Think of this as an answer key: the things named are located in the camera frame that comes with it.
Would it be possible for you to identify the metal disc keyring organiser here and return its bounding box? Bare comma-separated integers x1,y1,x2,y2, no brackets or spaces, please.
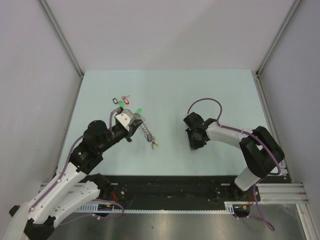
136,114,159,150

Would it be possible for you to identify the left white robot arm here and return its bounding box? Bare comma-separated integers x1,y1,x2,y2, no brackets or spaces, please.
4,113,143,240

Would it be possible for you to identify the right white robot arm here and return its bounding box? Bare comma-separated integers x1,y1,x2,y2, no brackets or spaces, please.
183,112,285,201

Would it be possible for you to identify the red tag key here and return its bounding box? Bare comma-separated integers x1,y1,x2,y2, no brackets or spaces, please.
121,95,130,105

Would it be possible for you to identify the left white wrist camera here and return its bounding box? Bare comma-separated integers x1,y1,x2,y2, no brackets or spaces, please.
115,109,134,132

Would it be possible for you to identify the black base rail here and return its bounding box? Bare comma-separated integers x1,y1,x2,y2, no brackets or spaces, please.
77,174,261,205

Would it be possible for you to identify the white slotted cable duct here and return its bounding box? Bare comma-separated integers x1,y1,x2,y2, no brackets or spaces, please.
79,201,248,215

